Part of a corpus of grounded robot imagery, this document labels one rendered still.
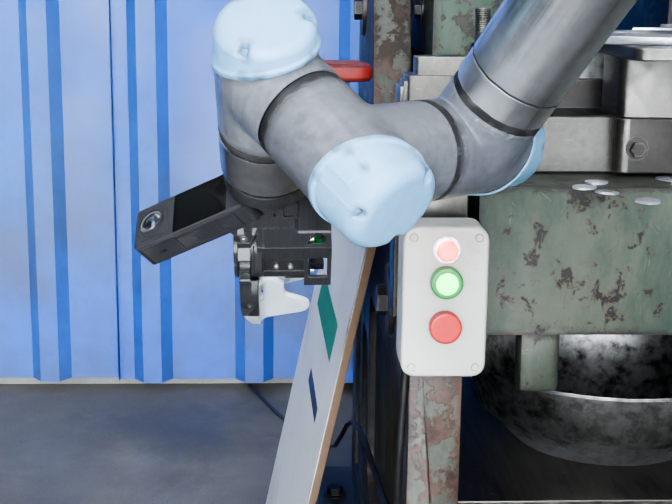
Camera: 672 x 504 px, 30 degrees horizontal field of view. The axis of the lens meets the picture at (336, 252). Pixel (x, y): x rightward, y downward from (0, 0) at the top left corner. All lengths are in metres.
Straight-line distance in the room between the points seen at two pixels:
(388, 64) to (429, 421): 0.61
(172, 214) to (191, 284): 1.57
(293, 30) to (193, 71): 1.67
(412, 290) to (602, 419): 0.35
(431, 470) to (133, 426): 1.32
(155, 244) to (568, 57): 0.37
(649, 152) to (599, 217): 0.10
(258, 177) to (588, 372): 0.81
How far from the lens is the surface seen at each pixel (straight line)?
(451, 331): 1.10
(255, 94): 0.88
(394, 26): 1.66
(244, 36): 0.87
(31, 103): 2.56
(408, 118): 0.87
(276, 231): 1.03
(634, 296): 1.25
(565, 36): 0.87
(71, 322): 2.65
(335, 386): 1.49
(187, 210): 1.03
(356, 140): 0.83
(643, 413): 1.37
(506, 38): 0.88
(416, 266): 1.09
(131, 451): 2.33
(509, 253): 1.21
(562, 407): 1.38
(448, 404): 1.18
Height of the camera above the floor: 0.83
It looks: 12 degrees down
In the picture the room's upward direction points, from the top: 1 degrees clockwise
